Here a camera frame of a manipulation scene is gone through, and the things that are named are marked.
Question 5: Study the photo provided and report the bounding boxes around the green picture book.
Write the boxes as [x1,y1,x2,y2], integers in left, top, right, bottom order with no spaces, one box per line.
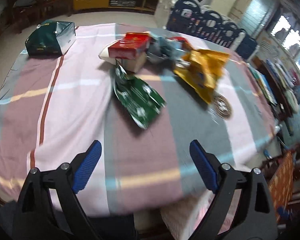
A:
[248,65,277,106]

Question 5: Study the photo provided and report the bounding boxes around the grey green plush cushion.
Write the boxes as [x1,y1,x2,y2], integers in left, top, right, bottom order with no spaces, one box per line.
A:
[284,89,299,114]

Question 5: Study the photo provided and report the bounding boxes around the dark wooden armchair left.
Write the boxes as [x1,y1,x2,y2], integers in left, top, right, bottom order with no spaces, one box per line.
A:
[12,0,47,33]

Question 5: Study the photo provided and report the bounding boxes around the striped pastel tablecloth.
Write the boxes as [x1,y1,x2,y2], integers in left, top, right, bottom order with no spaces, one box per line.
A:
[0,23,276,217]

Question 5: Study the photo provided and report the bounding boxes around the dark green gift bag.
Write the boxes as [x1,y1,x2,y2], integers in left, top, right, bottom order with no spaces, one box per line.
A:
[25,20,76,56]

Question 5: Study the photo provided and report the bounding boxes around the green snack wrapper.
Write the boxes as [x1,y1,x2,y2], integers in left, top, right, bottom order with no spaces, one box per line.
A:
[113,60,166,129]

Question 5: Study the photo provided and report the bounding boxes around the brown round logo wrapper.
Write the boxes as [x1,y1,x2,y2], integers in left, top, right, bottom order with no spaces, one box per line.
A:
[213,94,232,120]

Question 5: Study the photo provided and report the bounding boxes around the yellow snack bag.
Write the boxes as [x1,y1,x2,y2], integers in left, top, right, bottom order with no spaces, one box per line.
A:
[173,49,230,104]

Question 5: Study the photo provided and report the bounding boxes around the blue white baby fence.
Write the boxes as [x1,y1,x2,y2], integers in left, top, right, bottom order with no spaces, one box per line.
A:
[154,0,259,61]

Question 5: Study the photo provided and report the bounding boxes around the red cardboard box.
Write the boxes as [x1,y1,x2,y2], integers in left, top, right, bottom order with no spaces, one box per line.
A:
[108,33,151,60]

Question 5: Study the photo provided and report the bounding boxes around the red patterned sofa cushion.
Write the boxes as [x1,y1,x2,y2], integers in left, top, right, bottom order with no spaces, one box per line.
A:
[268,151,294,222]

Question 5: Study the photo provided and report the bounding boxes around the wooden tv cabinet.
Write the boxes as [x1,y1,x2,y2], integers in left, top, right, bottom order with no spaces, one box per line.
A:
[72,0,159,14]

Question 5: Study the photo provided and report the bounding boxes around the white paper cup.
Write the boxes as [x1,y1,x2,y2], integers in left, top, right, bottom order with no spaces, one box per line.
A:
[117,52,147,73]

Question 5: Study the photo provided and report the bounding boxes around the dark wooden side table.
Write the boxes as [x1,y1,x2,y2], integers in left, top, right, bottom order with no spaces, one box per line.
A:
[251,56,300,131]

